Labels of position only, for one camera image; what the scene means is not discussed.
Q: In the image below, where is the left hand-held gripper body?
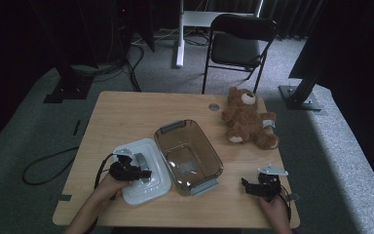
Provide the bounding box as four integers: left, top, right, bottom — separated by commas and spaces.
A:
108, 154, 143, 182

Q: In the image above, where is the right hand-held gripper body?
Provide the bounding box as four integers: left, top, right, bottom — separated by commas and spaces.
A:
257, 163, 289, 203

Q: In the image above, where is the grey container lid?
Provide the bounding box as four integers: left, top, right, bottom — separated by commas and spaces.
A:
112, 137, 173, 207

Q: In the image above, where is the clear brown storage box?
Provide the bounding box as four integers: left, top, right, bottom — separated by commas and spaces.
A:
153, 119, 225, 197

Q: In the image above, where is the brown teddy bear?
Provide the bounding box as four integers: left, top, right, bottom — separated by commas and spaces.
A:
221, 86, 280, 150

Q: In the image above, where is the person's left hand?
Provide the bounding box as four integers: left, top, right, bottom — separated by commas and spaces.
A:
93, 175, 132, 203

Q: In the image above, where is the person's right hand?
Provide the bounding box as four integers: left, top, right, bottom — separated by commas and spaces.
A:
257, 193, 291, 225

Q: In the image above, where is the black tape strip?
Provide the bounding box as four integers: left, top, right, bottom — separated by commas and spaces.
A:
72, 119, 82, 137

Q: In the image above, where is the black metal stand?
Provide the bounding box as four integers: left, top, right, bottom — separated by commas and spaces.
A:
278, 64, 324, 112
28, 0, 95, 104

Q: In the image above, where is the black folding chair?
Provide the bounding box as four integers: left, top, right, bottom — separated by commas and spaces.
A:
202, 13, 279, 97

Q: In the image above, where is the black equipment rack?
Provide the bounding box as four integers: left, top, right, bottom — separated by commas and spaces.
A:
101, 0, 134, 64

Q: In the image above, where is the dark curtain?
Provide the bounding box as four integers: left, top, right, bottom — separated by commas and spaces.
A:
261, 0, 327, 40

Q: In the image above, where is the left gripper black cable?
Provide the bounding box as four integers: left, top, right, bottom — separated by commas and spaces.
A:
93, 152, 117, 190

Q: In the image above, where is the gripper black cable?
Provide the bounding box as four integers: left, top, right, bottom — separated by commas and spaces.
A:
93, 152, 117, 190
279, 184, 294, 222

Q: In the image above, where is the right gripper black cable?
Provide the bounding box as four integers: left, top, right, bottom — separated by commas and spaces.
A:
279, 184, 294, 222

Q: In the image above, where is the black looped floor cable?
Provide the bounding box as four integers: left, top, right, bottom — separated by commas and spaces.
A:
21, 146, 80, 186

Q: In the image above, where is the bundle of black floor cables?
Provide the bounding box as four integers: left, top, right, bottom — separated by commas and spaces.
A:
71, 28, 145, 94

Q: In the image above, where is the white desk frame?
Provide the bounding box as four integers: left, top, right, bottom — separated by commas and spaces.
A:
174, 0, 264, 68

